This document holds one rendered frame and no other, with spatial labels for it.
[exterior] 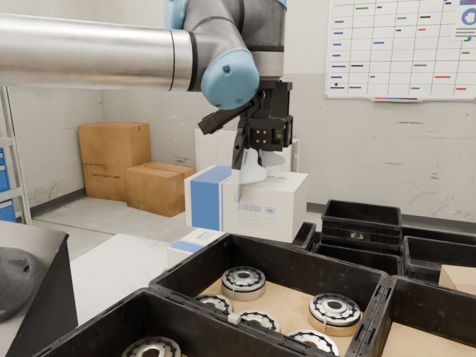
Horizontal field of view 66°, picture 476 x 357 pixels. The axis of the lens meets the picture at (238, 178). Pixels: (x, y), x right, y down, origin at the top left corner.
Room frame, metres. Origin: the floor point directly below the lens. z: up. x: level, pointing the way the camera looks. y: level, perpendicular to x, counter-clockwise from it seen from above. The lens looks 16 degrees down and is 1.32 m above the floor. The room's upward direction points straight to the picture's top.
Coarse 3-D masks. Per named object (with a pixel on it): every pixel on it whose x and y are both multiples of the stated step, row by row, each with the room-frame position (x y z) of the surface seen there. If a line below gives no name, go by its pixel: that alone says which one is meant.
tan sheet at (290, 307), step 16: (208, 288) 0.77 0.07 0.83; (272, 288) 0.77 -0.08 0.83; (288, 288) 0.77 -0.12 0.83; (240, 304) 0.71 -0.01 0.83; (256, 304) 0.71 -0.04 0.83; (272, 304) 0.71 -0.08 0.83; (288, 304) 0.71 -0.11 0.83; (304, 304) 0.71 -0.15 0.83; (288, 320) 0.65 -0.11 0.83; (304, 320) 0.65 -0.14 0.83; (336, 336) 0.60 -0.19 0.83; (352, 336) 0.60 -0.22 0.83
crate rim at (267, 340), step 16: (144, 288) 0.62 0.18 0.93; (176, 304) 0.57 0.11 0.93; (96, 320) 0.52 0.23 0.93; (208, 320) 0.53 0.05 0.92; (224, 320) 0.52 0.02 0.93; (64, 336) 0.48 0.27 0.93; (256, 336) 0.48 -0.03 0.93; (48, 352) 0.45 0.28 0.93; (288, 352) 0.45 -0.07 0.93; (304, 352) 0.45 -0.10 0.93
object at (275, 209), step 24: (216, 168) 0.71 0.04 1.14; (192, 192) 0.63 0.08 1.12; (216, 192) 0.61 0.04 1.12; (264, 192) 0.58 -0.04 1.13; (288, 192) 0.56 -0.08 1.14; (192, 216) 0.63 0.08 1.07; (216, 216) 0.61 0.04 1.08; (240, 216) 0.59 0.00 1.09; (264, 216) 0.58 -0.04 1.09; (288, 216) 0.56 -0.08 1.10; (288, 240) 0.56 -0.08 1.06
